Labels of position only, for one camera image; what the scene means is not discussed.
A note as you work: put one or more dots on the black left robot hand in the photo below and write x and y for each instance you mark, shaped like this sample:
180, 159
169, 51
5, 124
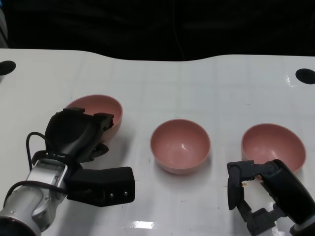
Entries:
69, 130

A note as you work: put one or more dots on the black table grommet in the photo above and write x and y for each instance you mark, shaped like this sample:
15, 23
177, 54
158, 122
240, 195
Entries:
305, 76
7, 68

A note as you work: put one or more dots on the pink bowl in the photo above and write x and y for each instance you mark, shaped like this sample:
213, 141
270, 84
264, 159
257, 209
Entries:
103, 108
273, 142
179, 147

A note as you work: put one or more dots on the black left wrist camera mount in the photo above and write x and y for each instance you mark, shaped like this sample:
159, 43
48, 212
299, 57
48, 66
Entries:
103, 184

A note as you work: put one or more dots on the black cloth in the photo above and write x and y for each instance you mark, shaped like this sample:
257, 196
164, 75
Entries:
147, 27

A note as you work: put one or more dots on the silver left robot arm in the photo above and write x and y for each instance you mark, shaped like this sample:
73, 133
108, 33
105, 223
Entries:
27, 206

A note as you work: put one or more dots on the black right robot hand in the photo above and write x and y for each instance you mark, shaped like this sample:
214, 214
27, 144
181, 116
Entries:
288, 191

